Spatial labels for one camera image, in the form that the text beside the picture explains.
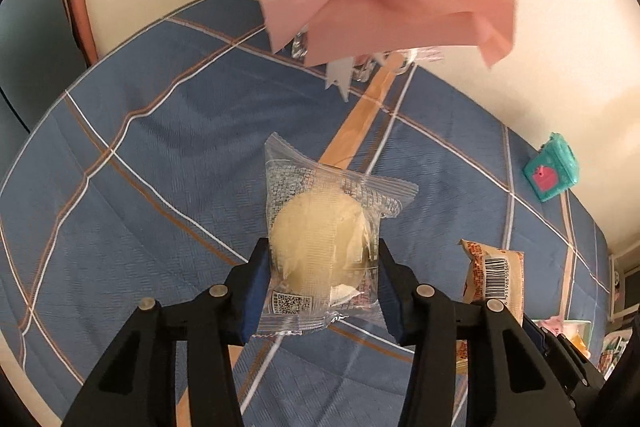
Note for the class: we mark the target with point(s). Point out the dark panel with pink edge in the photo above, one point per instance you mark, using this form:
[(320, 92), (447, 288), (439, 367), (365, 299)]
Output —
[(30, 57)]

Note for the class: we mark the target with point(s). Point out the small teal box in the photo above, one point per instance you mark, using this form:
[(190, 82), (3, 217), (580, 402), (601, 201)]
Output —
[(550, 172)]

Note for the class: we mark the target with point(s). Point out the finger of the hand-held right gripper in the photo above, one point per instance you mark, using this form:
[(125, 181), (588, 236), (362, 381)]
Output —
[(537, 336)]

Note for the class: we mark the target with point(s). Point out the blue plaid tablecloth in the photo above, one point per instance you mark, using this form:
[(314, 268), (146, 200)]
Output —
[(150, 182)]

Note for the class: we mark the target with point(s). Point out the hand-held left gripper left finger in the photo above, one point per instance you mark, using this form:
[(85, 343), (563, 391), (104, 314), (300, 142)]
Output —
[(252, 302)]

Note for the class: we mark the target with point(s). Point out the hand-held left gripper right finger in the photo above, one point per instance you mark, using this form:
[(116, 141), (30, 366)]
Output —
[(392, 307)]

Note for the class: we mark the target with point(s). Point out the beige barcode snack packet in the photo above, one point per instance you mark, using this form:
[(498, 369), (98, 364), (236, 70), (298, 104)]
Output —
[(492, 272)]

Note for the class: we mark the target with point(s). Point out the white round pastry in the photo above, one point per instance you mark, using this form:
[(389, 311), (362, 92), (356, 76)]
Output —
[(315, 232)]

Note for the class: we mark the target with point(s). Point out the stack of magazines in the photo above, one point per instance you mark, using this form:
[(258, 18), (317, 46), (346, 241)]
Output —
[(615, 347)]

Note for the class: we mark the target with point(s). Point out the white tray with green rim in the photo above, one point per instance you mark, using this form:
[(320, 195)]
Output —
[(587, 332)]

